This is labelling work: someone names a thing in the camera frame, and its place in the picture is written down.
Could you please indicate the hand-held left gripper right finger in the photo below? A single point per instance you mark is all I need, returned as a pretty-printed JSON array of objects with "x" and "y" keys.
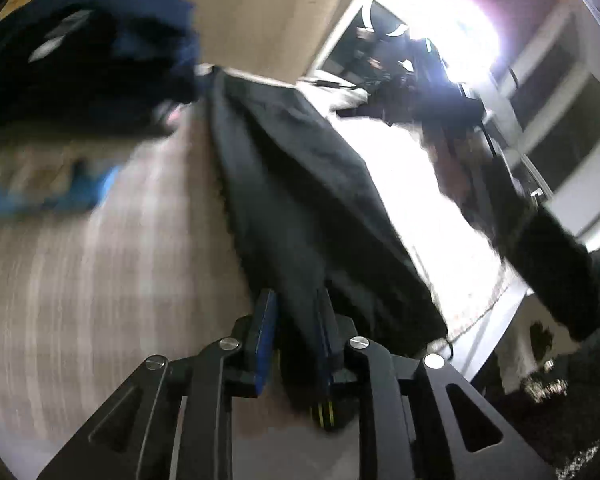
[{"x": 324, "y": 345}]

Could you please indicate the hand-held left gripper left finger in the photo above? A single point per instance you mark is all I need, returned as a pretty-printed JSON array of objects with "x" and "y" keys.
[{"x": 265, "y": 340}]

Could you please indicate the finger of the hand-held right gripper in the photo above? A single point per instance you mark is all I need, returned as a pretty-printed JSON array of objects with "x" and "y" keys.
[{"x": 365, "y": 111}]

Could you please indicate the black garment with yellow print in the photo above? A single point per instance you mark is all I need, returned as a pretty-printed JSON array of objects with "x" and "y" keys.
[{"x": 305, "y": 200}]

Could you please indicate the person's right forearm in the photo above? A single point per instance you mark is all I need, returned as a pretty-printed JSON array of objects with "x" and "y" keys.
[{"x": 545, "y": 250}]

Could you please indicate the light blue garment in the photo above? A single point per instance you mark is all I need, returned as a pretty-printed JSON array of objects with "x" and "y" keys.
[{"x": 85, "y": 190}]

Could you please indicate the navy garment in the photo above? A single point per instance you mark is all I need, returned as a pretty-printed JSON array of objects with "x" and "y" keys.
[{"x": 80, "y": 75}]

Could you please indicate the white window frame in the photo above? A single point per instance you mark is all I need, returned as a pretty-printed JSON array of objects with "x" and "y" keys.
[{"x": 587, "y": 35}]

